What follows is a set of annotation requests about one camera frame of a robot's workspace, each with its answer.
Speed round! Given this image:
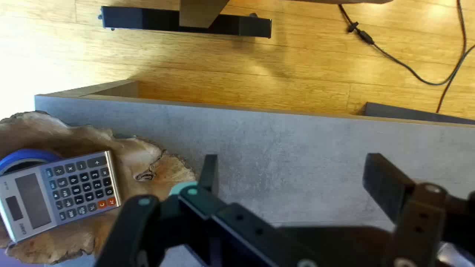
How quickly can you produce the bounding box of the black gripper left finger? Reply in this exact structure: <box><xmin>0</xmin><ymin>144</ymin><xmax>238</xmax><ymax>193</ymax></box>
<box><xmin>95</xmin><ymin>154</ymin><xmax>319</xmax><ymax>267</ymax></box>

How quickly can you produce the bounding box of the blue tape roll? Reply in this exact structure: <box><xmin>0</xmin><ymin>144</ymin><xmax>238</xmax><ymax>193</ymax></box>
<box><xmin>0</xmin><ymin>147</ymin><xmax>64</xmax><ymax>175</ymax></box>

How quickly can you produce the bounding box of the black monitor stand base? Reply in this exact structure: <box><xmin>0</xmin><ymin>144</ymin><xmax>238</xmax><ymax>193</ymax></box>
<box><xmin>98</xmin><ymin>4</ymin><xmax>273</xmax><ymax>40</ymax></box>

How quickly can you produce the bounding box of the grey pocket calculator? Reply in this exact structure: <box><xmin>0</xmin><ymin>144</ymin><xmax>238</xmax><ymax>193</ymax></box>
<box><xmin>0</xmin><ymin>150</ymin><xmax>123</xmax><ymax>245</ymax></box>

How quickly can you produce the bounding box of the black cable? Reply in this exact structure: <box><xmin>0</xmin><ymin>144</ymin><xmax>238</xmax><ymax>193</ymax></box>
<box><xmin>337</xmin><ymin>0</ymin><xmax>475</xmax><ymax>114</ymax></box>

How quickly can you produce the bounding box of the wooden furniture leg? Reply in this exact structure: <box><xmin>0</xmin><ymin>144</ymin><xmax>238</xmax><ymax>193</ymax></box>
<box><xmin>178</xmin><ymin>0</ymin><xmax>230</xmax><ymax>30</ymax></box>

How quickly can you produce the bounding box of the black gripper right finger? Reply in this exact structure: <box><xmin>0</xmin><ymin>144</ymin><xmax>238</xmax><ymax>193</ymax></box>
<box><xmin>362</xmin><ymin>151</ymin><xmax>475</xmax><ymax>267</ymax></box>

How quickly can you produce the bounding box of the wooden slab board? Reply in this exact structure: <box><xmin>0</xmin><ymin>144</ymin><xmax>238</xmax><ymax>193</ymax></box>
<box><xmin>0</xmin><ymin>110</ymin><xmax>199</xmax><ymax>265</ymax></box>

